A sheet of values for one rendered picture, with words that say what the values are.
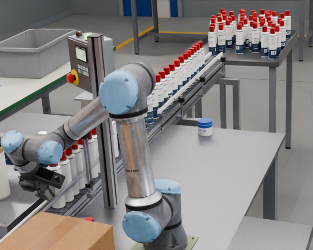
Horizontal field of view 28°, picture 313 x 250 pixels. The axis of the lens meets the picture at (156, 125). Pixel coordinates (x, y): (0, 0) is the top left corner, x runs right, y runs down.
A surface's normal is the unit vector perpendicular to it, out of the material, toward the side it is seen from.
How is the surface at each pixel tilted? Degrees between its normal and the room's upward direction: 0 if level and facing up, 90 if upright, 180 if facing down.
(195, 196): 0
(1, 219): 0
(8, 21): 90
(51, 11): 90
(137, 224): 96
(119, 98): 81
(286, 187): 0
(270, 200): 90
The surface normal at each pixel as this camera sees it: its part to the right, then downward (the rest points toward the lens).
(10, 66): -0.31, 0.44
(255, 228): -0.06, -0.93
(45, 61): 0.95, 0.15
